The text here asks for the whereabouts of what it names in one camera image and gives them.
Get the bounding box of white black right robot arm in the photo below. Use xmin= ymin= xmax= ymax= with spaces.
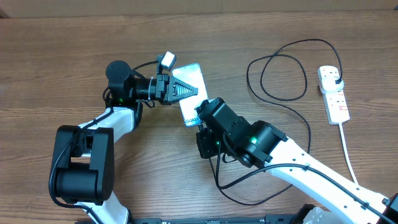
xmin=195 ymin=98 xmax=397 ymax=223

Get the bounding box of white power strip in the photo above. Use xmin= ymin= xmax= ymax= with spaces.
xmin=317 ymin=65 xmax=350 ymax=124

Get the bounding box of blue Samsung Galaxy smartphone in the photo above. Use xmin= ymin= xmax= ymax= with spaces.
xmin=172 ymin=63 xmax=208 ymax=127

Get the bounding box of white power strip cord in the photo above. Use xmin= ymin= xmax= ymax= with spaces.
xmin=338 ymin=123 xmax=360 ymax=186

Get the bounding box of white USB charger plug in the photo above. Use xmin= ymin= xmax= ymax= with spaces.
xmin=320 ymin=77 xmax=345 ymax=94

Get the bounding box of black mounting rail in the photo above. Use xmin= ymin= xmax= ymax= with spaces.
xmin=134 ymin=214 xmax=295 ymax=224

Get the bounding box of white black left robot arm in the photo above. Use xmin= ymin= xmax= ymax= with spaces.
xmin=49 ymin=60 xmax=198 ymax=223

